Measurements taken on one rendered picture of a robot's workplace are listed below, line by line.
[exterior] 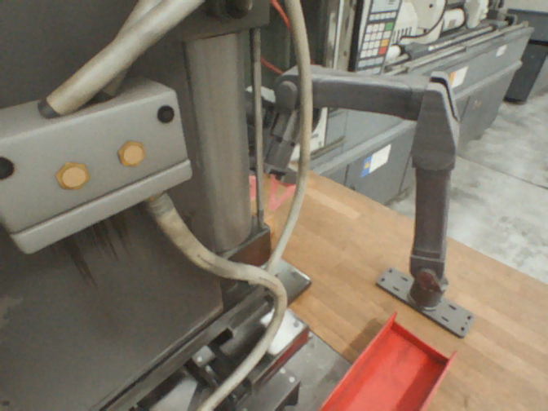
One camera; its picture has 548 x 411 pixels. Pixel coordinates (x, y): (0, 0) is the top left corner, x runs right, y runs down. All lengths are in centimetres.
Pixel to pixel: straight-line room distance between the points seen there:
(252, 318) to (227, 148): 24
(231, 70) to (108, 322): 20
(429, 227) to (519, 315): 33
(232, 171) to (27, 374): 20
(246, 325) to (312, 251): 46
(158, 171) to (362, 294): 67
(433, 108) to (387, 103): 7
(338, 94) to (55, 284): 48
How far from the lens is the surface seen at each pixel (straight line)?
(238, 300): 42
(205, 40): 25
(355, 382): 69
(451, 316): 82
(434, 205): 64
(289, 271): 80
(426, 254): 70
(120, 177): 17
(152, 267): 26
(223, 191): 30
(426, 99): 53
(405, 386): 71
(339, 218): 98
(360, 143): 180
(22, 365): 26
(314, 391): 68
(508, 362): 83
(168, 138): 17
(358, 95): 57
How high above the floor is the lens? 152
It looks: 38 degrees down
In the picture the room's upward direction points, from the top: straight up
